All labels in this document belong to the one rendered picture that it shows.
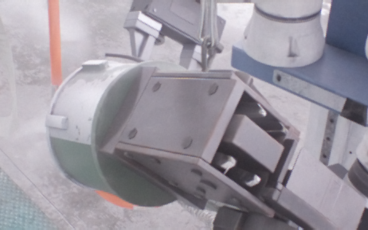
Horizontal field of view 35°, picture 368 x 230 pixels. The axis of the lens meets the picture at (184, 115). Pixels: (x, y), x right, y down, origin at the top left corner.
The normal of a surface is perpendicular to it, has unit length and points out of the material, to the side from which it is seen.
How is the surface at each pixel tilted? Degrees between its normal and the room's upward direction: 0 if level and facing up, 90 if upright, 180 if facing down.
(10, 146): 0
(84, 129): 65
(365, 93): 0
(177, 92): 43
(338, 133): 90
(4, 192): 0
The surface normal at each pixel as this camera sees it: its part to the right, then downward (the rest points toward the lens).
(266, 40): -0.59, 0.15
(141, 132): -0.66, -0.49
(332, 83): 0.00, -0.79
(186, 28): 0.62, 0.07
